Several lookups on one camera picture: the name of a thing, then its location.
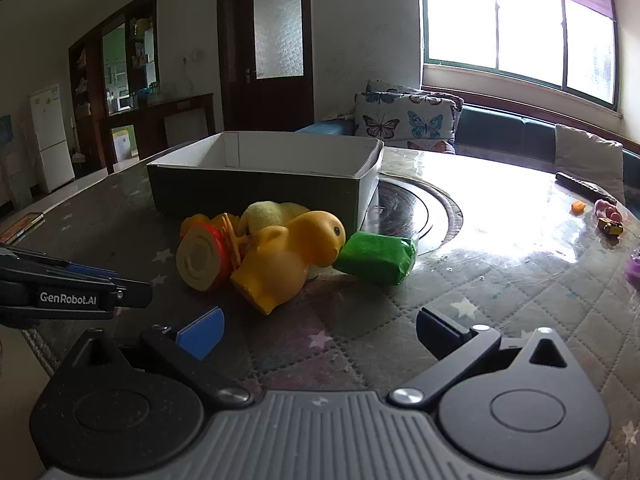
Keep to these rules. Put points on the butterfly print pillow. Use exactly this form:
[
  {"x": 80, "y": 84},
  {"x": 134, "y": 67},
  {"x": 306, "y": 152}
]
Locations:
[{"x": 408, "y": 118}]

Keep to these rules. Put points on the brown book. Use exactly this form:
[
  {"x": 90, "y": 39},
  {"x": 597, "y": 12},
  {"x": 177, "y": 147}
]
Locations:
[{"x": 19, "y": 228}]

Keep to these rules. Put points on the dark wooden cabinet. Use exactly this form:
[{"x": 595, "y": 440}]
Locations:
[{"x": 107, "y": 70}]

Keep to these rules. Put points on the yellow toy truck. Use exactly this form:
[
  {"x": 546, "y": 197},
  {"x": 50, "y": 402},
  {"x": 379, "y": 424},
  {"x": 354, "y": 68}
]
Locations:
[{"x": 609, "y": 227}]

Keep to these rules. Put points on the open cardboard box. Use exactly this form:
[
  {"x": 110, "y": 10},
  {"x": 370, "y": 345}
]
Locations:
[{"x": 230, "y": 171}]

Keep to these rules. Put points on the dark wooden console table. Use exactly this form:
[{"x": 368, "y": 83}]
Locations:
[{"x": 149, "y": 124}]

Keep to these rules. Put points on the yellow red spool toy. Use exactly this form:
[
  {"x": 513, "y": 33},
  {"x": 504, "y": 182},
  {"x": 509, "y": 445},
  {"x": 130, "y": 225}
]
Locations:
[{"x": 204, "y": 264}]

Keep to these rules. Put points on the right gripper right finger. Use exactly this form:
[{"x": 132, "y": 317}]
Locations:
[{"x": 459, "y": 352}]

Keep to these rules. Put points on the dark wooden door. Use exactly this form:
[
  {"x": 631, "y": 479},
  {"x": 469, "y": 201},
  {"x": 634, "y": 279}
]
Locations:
[{"x": 265, "y": 58}]

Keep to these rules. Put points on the small orange toy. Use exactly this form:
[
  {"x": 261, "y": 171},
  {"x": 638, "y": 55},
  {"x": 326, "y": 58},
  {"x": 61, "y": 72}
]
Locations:
[{"x": 578, "y": 207}]

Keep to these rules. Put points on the yellow plush duck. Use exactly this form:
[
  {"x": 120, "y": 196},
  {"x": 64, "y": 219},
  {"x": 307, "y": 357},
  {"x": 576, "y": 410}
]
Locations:
[{"x": 259, "y": 215}]

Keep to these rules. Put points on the grey cushion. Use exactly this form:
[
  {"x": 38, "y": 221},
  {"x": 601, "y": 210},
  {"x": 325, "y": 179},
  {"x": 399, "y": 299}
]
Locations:
[{"x": 589, "y": 157}]

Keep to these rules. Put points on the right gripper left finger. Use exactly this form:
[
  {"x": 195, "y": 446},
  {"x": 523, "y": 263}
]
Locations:
[{"x": 180, "y": 355}]

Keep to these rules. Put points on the window with green frame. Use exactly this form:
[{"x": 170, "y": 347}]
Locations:
[{"x": 567, "y": 45}]

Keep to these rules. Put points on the blue sofa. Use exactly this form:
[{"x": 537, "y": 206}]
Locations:
[{"x": 503, "y": 137}]

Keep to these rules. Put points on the orange rubber duck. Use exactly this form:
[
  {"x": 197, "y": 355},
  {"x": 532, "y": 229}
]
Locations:
[{"x": 275, "y": 261}]

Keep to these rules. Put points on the purple pink toy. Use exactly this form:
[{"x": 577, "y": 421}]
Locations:
[{"x": 632, "y": 272}]

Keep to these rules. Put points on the grey quilted table cover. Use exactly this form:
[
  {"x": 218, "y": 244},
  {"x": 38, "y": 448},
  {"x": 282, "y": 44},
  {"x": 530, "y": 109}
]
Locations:
[{"x": 519, "y": 260}]

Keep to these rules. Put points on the white refrigerator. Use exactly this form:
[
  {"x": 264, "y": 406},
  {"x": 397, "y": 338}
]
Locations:
[{"x": 53, "y": 155}]

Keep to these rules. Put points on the black remote control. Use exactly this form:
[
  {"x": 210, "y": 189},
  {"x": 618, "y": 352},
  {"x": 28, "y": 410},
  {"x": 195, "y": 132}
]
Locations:
[{"x": 587, "y": 190}]

